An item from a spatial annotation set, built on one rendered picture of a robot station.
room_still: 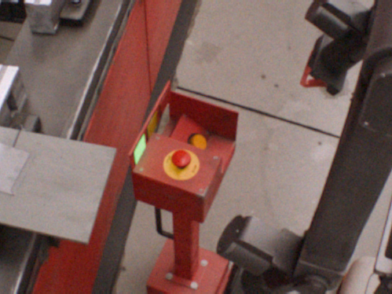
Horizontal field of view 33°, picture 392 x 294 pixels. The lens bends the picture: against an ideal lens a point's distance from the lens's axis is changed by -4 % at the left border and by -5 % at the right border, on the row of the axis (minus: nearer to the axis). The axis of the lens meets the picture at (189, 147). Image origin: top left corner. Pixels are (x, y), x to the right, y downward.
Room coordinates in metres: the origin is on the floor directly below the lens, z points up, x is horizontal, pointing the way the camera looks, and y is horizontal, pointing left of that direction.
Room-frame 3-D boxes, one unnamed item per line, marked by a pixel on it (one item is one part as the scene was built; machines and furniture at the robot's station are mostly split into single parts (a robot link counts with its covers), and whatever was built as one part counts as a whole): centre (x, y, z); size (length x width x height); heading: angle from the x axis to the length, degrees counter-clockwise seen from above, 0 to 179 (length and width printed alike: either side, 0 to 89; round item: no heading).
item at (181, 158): (0.73, 0.02, 0.79); 0.04 x 0.04 x 0.04
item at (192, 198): (0.78, 0.01, 0.75); 0.20 x 0.16 x 0.18; 158
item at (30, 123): (0.62, 0.35, 0.89); 0.30 x 0.05 x 0.03; 168
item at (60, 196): (0.56, 0.27, 1.00); 0.26 x 0.18 x 0.01; 78
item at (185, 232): (0.78, 0.01, 0.39); 0.05 x 0.05 x 0.54; 68
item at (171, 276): (0.78, 0.01, 0.13); 0.10 x 0.10 x 0.01; 68
